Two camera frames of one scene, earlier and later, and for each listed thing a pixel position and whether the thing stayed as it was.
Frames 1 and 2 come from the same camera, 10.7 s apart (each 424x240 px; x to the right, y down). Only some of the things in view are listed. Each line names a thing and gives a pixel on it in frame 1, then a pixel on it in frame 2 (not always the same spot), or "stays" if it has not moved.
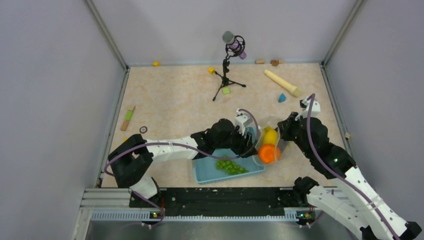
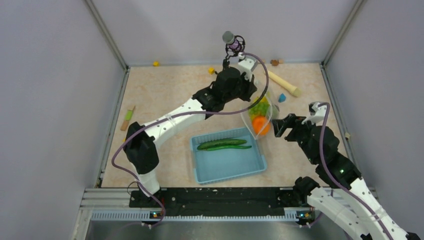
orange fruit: x=268 y=153 to x=261 y=125
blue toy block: x=282 y=98 stays
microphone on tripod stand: x=235 y=46 stays
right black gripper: x=285 y=125 stays
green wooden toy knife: x=128 y=116 stays
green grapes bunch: x=230 y=167 to x=261 y=108
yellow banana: x=266 y=129 to x=264 y=99
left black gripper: x=245 y=148 to x=250 y=87
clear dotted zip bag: x=269 y=147 to x=262 y=108
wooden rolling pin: x=294 y=90 stays
